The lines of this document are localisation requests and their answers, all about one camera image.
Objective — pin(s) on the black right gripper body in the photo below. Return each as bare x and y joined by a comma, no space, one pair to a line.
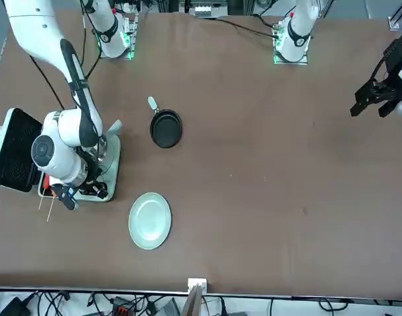
82,189

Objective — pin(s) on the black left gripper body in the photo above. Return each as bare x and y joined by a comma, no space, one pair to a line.
394,57

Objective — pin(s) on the silver black control knob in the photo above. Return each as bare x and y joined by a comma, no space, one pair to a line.
103,193

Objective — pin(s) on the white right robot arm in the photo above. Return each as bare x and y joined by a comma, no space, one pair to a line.
52,154

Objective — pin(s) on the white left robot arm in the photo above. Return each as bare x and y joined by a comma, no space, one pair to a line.
296,36

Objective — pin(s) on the mint green cooking machine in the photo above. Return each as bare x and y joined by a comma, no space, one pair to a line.
13,148

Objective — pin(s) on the skewer with one red sausage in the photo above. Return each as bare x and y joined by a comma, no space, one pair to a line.
46,182

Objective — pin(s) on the pale green round plate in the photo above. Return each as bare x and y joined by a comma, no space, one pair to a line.
150,220

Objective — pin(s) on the black red power strip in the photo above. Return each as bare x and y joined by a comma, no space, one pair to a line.
123,306

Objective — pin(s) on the black power adapter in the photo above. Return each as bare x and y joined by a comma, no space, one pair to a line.
13,307

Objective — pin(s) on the grey power adapter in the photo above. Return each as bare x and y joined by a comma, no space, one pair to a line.
168,308

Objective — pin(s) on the aluminium corner bracket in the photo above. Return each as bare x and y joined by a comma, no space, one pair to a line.
394,23

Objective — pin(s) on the white table edge bracket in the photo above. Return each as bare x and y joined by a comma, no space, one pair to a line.
197,283

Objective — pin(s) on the grey metal post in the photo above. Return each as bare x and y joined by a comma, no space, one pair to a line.
192,303

